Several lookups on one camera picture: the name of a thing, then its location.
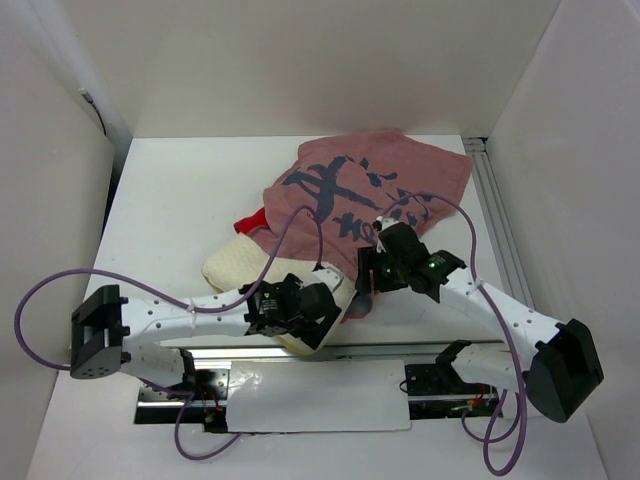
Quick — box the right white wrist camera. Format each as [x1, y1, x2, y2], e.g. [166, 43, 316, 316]
[372, 216, 399, 252]

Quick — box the aluminium side frame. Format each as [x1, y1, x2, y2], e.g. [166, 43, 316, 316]
[462, 137, 535, 308]

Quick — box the white cover plate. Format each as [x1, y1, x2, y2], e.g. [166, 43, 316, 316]
[226, 360, 411, 433]

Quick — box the cream yellow pillow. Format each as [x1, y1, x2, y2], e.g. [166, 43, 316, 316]
[201, 234, 356, 355]

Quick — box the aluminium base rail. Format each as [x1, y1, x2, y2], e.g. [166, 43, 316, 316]
[133, 341, 504, 434]

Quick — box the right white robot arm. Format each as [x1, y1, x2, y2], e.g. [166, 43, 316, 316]
[356, 217, 604, 423]

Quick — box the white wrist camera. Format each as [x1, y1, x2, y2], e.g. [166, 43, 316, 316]
[372, 216, 399, 252]
[311, 267, 344, 295]

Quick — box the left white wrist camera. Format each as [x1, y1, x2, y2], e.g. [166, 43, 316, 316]
[311, 267, 344, 295]

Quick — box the red printed pillowcase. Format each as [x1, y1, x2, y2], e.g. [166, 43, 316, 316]
[234, 130, 472, 281]

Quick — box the black wall cable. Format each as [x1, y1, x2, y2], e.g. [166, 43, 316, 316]
[78, 87, 109, 136]

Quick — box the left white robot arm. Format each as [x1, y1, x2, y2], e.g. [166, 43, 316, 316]
[70, 268, 343, 399]

